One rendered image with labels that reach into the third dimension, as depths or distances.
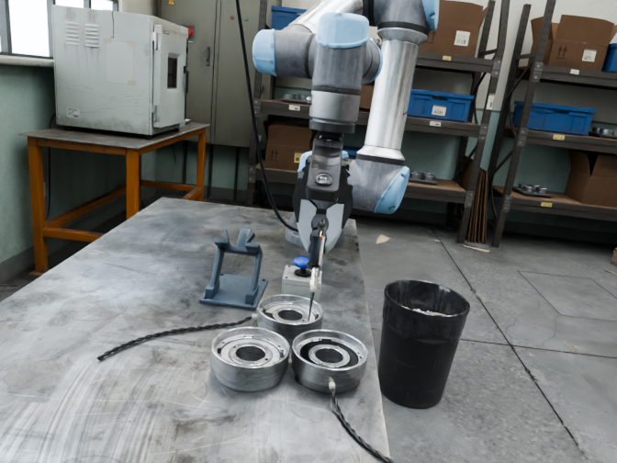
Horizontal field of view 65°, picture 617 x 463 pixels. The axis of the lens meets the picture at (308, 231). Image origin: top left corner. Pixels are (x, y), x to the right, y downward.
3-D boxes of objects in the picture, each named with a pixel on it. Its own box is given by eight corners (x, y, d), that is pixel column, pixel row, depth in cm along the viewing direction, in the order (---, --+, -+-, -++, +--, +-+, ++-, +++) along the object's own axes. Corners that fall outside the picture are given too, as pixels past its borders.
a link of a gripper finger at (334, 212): (342, 246, 85) (344, 194, 82) (342, 257, 79) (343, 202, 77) (325, 245, 85) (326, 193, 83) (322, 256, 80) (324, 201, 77)
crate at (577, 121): (566, 132, 433) (574, 107, 426) (588, 137, 397) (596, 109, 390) (509, 126, 434) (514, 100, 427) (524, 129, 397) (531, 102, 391)
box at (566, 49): (611, 73, 382) (626, 21, 371) (540, 64, 379) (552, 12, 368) (581, 73, 422) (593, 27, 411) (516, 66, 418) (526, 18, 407)
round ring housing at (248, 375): (205, 393, 61) (206, 365, 60) (215, 349, 71) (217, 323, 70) (287, 398, 62) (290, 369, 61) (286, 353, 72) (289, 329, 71)
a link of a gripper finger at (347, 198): (352, 226, 79) (353, 173, 77) (352, 229, 78) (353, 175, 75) (322, 225, 80) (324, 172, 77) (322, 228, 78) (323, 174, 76)
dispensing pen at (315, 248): (298, 317, 74) (313, 214, 79) (299, 321, 78) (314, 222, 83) (313, 319, 74) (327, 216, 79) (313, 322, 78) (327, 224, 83)
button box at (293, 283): (319, 306, 89) (321, 281, 87) (280, 301, 89) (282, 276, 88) (319, 287, 97) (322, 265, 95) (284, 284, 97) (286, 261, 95)
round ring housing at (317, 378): (288, 351, 73) (291, 326, 72) (358, 355, 74) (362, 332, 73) (289, 394, 63) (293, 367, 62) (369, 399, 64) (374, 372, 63)
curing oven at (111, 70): (163, 142, 271) (165, 16, 252) (55, 129, 272) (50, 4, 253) (194, 131, 330) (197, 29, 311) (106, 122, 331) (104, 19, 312)
